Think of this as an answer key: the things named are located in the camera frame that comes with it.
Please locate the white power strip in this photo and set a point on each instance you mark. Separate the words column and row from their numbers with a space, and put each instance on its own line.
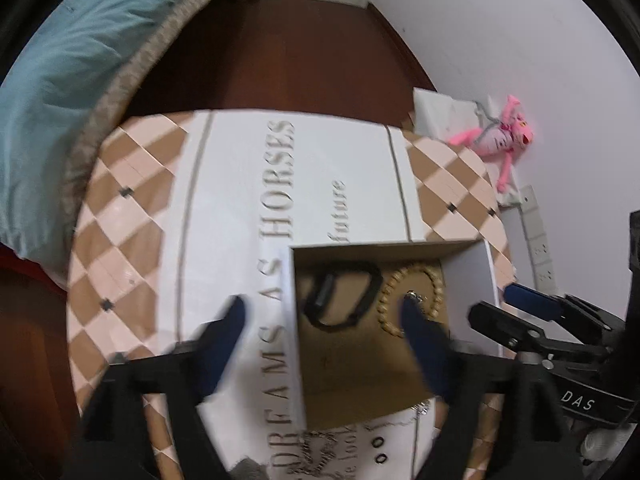
column 539, row 240

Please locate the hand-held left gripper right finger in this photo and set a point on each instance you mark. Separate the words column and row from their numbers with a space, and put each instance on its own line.
column 425, row 350

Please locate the woven bed frame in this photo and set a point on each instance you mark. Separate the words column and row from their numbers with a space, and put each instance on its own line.
column 125, row 75

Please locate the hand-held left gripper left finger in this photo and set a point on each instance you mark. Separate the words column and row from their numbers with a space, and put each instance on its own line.
column 220, row 347

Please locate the dark grey object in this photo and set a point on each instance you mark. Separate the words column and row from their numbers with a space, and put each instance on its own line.
column 246, row 470

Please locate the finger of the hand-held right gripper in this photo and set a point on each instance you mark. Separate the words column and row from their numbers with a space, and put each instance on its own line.
column 505, row 327
column 532, row 302

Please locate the white cardboard box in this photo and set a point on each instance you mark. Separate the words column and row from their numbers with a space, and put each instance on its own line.
column 350, row 360

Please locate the white paper bag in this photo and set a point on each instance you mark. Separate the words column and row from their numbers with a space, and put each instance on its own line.
column 445, row 110

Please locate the pink plush toy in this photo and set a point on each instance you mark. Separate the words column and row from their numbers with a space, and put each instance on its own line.
column 500, row 137

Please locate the black watch band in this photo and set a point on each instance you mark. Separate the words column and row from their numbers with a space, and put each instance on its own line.
column 362, row 305

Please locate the teal cushioned wicker chair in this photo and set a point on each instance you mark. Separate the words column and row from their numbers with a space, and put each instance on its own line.
column 75, row 75

